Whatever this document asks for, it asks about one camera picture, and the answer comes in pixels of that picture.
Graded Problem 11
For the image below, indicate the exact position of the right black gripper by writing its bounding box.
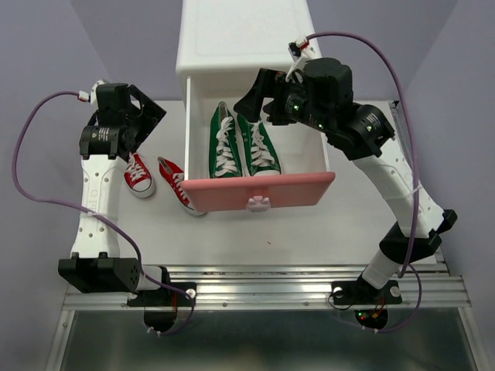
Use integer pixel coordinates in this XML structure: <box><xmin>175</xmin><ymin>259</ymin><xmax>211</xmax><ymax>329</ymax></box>
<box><xmin>233</xmin><ymin>67</ymin><xmax>332</xmax><ymax>135</ymax></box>

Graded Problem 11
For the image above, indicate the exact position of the green sneaker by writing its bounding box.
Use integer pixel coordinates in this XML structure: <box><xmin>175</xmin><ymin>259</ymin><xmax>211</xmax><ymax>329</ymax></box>
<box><xmin>237</xmin><ymin>114</ymin><xmax>282</xmax><ymax>176</ymax></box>
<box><xmin>209</xmin><ymin>101</ymin><xmax>243</xmax><ymax>179</ymax></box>

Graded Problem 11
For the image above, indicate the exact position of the pink drawer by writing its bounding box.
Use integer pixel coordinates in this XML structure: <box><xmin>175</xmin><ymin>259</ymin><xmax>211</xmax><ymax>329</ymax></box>
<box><xmin>183</xmin><ymin>70</ymin><xmax>335</xmax><ymax>212</ymax></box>

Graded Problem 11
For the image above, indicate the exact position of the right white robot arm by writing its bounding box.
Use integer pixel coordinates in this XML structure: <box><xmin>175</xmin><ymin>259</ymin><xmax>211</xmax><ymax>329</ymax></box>
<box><xmin>234</xmin><ymin>58</ymin><xmax>457</xmax><ymax>301</ymax></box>

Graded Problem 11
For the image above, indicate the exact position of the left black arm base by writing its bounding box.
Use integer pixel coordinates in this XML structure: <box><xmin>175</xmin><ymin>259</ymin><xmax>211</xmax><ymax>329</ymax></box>
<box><xmin>126</xmin><ymin>281</ymin><xmax>197</xmax><ymax>337</ymax></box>

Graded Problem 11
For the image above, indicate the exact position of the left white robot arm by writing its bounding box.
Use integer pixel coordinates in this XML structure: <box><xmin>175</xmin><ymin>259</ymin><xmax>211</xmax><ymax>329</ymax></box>
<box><xmin>58</xmin><ymin>80</ymin><xmax>166</xmax><ymax>293</ymax></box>

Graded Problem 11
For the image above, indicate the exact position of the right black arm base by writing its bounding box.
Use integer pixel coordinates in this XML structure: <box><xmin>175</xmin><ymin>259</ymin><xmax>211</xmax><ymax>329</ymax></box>
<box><xmin>327</xmin><ymin>278</ymin><xmax>403</xmax><ymax>330</ymax></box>

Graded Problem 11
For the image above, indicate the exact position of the white shoe cabinet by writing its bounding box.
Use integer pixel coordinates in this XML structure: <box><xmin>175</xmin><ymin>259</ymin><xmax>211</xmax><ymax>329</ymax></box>
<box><xmin>174</xmin><ymin>0</ymin><xmax>324</xmax><ymax>101</ymax></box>

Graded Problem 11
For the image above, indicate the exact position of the red sneaker near cabinet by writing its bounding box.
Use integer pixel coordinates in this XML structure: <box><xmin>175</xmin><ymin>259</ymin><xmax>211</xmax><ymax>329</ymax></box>
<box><xmin>157</xmin><ymin>156</ymin><xmax>207</xmax><ymax>217</ymax></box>

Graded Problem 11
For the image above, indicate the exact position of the red sneaker far left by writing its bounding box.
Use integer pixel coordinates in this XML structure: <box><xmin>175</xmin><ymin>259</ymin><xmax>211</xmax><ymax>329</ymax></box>
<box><xmin>124</xmin><ymin>153</ymin><xmax>155</xmax><ymax>199</ymax></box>

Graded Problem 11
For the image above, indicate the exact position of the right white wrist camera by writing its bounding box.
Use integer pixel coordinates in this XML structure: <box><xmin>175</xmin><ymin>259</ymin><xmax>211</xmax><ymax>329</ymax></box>
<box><xmin>285</xmin><ymin>37</ymin><xmax>321</xmax><ymax>82</ymax></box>

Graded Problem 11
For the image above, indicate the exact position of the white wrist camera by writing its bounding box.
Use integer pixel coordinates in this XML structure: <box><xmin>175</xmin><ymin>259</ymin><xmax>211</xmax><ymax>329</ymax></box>
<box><xmin>77</xmin><ymin>79</ymin><xmax>108</xmax><ymax>107</ymax></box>
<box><xmin>285</xmin><ymin>37</ymin><xmax>321</xmax><ymax>82</ymax></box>

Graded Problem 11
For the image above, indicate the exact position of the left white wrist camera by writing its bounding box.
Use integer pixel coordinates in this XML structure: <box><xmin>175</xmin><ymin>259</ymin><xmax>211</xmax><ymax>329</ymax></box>
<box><xmin>77</xmin><ymin>79</ymin><xmax>108</xmax><ymax>107</ymax></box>

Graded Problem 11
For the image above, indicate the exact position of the aluminium mounting rail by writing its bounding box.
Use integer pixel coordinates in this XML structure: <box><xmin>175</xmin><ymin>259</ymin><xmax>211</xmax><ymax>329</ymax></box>
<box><xmin>63</xmin><ymin>264</ymin><xmax>473</xmax><ymax>311</ymax></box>

